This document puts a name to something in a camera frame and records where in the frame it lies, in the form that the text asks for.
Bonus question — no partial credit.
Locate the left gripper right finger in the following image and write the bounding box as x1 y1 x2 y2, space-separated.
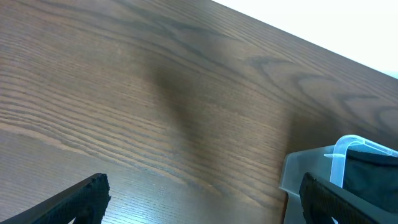
299 172 397 224

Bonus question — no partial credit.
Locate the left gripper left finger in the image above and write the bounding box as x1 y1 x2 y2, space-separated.
1 173 111 224

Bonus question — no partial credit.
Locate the black garment with band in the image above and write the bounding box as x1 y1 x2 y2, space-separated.
343 151 397 213

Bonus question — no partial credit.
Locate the clear plastic storage bin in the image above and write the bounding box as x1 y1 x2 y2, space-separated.
279 135 397 223

